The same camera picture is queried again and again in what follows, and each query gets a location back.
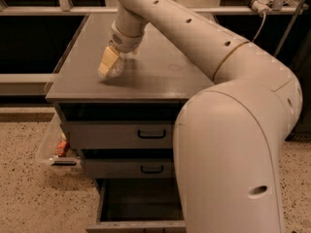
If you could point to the white power strip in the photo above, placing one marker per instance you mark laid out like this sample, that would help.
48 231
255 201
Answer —
259 6

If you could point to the grey drawer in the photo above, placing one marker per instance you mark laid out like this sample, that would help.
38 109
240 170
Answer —
139 206
96 135
138 168

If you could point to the grey top drawer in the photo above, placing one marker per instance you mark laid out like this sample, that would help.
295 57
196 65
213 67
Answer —
96 135

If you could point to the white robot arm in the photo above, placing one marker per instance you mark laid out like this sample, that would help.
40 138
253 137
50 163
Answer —
227 137

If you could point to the clear plastic storage bin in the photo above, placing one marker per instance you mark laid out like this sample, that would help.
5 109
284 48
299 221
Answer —
55 152

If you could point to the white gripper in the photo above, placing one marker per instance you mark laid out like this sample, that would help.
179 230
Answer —
125 42

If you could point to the grey middle drawer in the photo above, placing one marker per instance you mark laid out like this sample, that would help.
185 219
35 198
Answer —
138 168

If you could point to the dark cabinet at right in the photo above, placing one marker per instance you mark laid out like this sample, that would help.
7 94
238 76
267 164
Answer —
301 65

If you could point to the clear plastic water bottle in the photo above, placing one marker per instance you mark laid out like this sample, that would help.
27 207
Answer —
117 68

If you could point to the grey drawer cabinet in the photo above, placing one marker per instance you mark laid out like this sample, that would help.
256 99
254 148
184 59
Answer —
154 86

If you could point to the grey bottom drawer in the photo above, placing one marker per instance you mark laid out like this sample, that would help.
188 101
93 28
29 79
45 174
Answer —
139 206

